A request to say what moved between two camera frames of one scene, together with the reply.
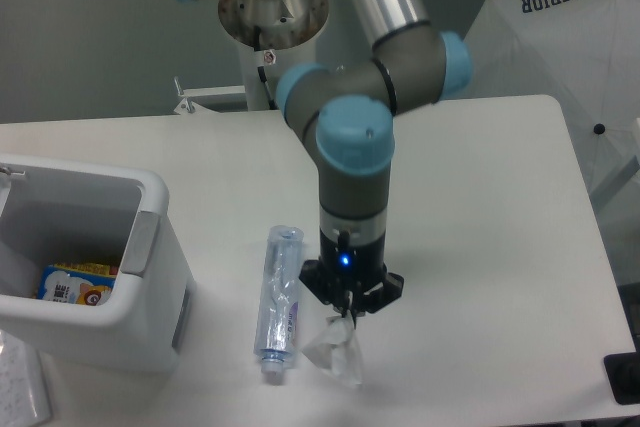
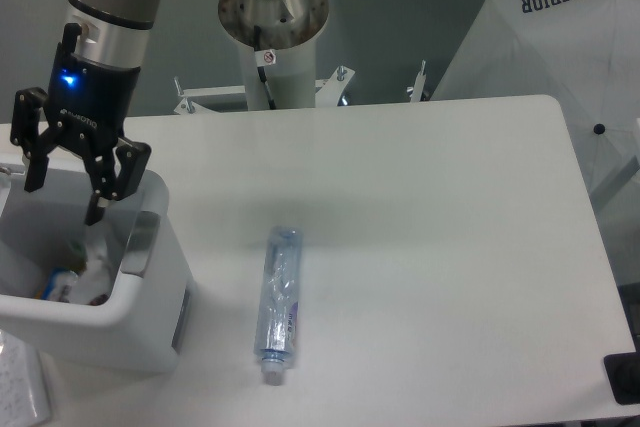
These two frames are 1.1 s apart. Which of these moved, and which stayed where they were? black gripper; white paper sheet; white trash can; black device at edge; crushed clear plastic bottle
Moved: black gripper
Stayed: white paper sheet; white trash can; black device at edge; crushed clear plastic bottle
